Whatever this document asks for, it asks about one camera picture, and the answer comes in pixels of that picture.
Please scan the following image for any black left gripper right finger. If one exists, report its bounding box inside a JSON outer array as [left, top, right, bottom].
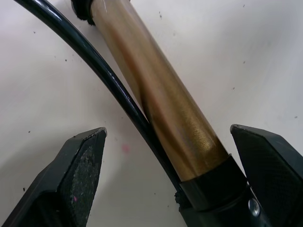
[[230, 123, 303, 227]]

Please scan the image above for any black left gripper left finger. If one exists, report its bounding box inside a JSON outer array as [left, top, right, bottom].
[[0, 127, 107, 227]]

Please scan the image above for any gold hand pump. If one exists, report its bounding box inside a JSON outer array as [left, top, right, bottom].
[[70, 0, 279, 227]]

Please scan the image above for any black pump hose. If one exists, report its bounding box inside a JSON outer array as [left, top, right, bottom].
[[13, 0, 184, 212]]

